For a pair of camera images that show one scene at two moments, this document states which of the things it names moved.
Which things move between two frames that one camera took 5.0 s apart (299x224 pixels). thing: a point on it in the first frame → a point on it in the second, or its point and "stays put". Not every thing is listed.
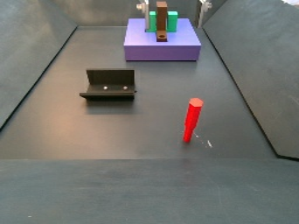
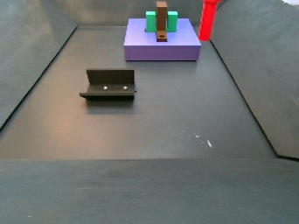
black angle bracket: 110,85 stays put
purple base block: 143,47 stays put
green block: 173,21 stays put
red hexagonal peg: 193,115 → 207,20
